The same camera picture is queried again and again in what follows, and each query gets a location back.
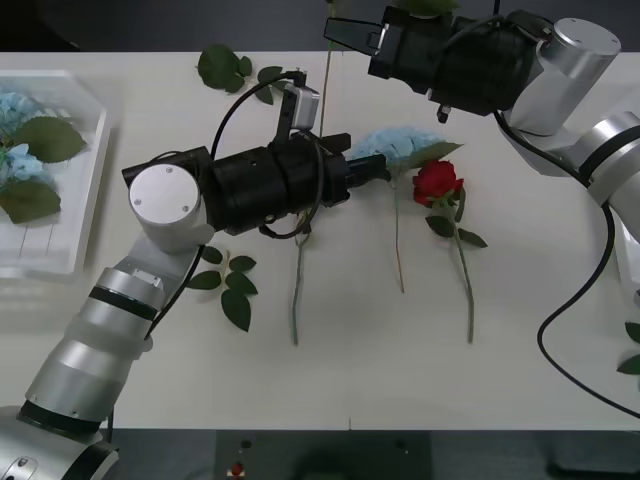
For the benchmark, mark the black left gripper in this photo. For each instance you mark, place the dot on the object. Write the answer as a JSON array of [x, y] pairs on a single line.
[[310, 175]]

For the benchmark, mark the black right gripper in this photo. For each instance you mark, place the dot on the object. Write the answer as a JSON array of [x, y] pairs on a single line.
[[410, 50]]

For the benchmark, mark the silver and black left arm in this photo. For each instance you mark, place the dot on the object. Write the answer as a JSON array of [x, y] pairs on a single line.
[[165, 200]]

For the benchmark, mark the silver and black right arm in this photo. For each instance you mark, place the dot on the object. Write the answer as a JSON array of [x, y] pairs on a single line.
[[565, 75]]

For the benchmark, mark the dark robot base with buttons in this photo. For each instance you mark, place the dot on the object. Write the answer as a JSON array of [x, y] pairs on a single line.
[[325, 460]]

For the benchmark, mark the loose green leaf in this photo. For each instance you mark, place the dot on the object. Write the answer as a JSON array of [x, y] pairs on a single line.
[[267, 96]]

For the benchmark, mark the loose round green leaves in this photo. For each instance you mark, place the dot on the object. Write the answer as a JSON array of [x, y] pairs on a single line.
[[217, 65]]

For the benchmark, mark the small red rose with stem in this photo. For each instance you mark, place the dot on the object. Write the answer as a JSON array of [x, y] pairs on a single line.
[[296, 300]]

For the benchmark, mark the loose twig with green leaves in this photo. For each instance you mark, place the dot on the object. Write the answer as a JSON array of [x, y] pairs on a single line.
[[236, 307]]

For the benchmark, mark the shallow white box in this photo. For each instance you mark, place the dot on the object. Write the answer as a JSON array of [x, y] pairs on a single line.
[[75, 210]]

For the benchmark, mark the pale grey left wrist camera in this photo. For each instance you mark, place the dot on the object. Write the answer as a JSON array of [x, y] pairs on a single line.
[[306, 107]]

